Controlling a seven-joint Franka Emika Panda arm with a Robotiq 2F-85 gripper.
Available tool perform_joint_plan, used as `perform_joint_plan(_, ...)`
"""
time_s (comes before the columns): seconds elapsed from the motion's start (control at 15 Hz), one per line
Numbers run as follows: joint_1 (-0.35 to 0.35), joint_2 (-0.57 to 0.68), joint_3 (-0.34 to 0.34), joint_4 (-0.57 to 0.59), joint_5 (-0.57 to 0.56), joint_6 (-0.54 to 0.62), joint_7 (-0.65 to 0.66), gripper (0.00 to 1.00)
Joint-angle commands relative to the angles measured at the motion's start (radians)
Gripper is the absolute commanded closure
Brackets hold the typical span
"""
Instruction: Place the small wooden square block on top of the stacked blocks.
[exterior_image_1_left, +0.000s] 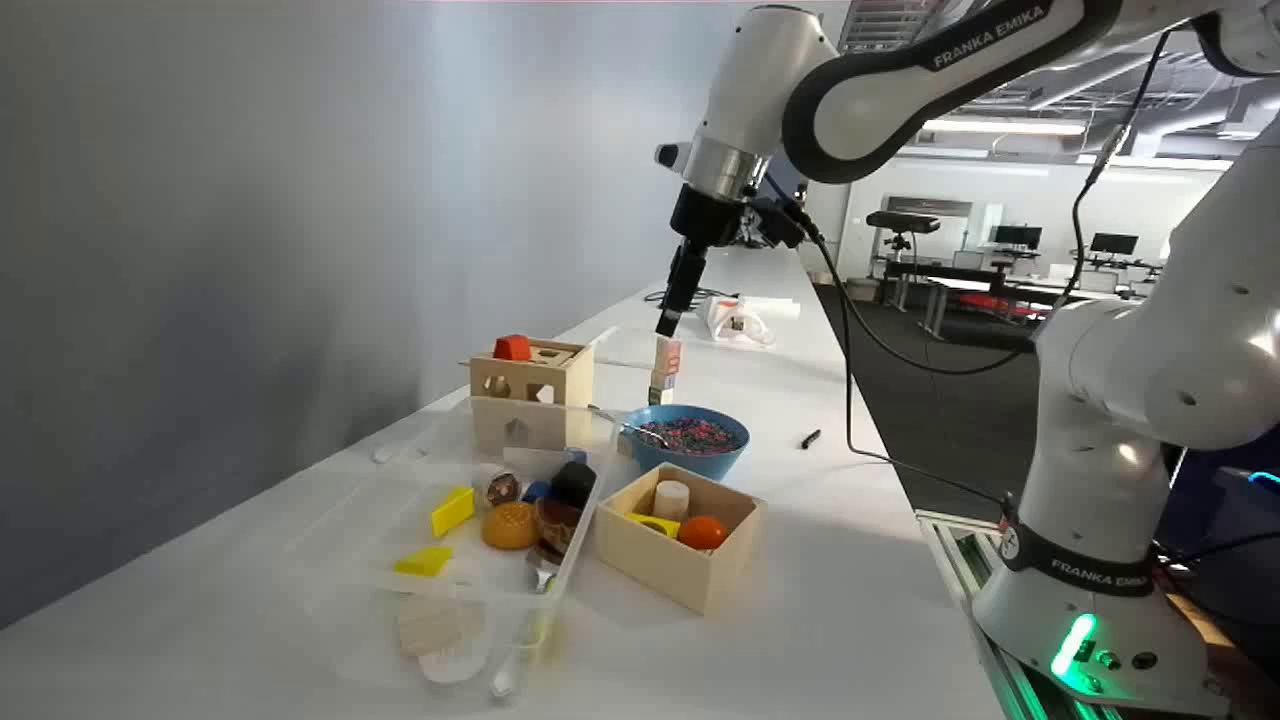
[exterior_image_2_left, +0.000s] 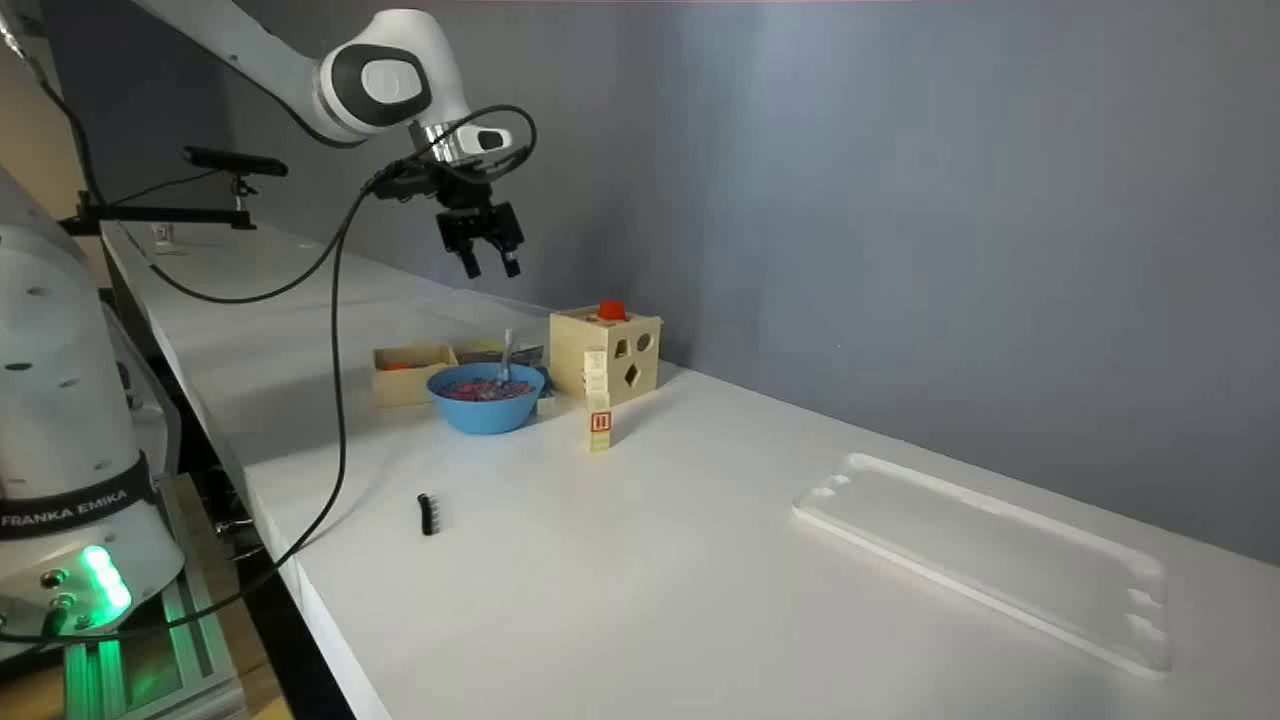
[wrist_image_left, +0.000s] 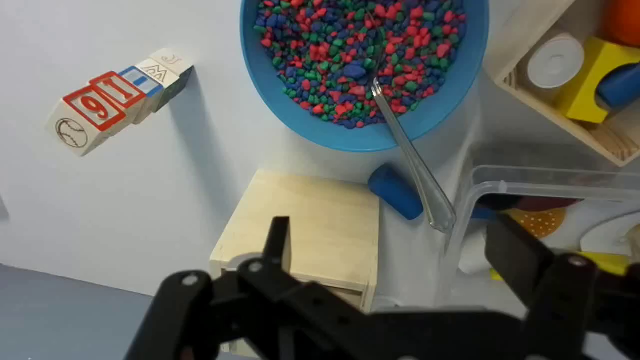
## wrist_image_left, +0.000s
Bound blue bowl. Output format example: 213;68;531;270
238;0;493;156

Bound wooden block with line pattern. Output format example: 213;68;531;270
139;46;196;113

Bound yellow arch block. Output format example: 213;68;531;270
557;37;640;127

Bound white cylinder block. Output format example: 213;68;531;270
526;32;588;93

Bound open wooden box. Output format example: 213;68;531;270
488;0;640;168

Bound wooden shape sorter box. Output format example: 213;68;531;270
209;168;385;317

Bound small blue toy piece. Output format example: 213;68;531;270
470;205;500;225

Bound wooden block with red one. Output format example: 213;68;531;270
89;68;151;127

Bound blue cylinder block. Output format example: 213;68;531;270
367;163;426;223
595;62;640;113

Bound orange round block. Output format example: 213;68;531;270
605;0;640;48

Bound wooden block with blue print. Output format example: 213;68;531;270
119;64;169;116

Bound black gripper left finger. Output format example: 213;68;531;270
126;217;367;360

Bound metal spoon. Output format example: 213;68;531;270
343;59;458;237

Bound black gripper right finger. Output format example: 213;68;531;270
487;213;600;360

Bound clear plastic bin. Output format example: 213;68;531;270
437;142;640;317

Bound yellow wedge block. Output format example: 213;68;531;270
578;251;633;278

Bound coloured beads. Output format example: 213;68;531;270
253;0;468;130

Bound orange-brown toy bun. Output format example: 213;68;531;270
506;206;569;240

